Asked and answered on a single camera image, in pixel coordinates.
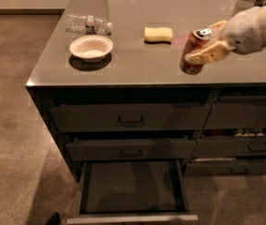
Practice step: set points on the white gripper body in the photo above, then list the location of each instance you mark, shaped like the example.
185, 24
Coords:
243, 32

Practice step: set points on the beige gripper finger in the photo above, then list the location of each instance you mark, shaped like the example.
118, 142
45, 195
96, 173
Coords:
218, 27
214, 52

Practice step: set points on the red coke can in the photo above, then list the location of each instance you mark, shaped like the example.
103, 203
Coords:
196, 40

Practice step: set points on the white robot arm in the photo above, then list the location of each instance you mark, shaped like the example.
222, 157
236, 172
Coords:
262, 29

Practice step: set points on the top right drawer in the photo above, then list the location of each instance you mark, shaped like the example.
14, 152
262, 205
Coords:
237, 112

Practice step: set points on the middle right drawer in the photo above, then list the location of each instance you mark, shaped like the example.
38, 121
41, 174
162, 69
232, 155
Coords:
230, 147

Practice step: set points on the dark grey drawer cabinet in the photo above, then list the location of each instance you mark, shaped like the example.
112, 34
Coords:
138, 72

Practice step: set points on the bottom right drawer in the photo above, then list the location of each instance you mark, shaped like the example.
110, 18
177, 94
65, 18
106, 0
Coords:
226, 168

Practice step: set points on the middle left drawer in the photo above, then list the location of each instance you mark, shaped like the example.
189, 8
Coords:
95, 150

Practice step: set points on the top left drawer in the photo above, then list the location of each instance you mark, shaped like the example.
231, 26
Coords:
129, 117

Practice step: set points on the open bottom left drawer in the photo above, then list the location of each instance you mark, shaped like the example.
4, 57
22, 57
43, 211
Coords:
131, 192

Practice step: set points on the yellow sponge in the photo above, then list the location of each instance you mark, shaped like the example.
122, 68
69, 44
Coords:
157, 35

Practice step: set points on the clear plastic water bottle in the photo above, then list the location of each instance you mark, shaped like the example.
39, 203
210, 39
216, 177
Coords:
88, 24

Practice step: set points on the white paper bowl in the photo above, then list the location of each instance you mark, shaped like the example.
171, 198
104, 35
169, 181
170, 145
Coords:
91, 49

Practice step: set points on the black object at floor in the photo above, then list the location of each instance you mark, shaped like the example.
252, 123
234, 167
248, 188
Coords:
54, 219

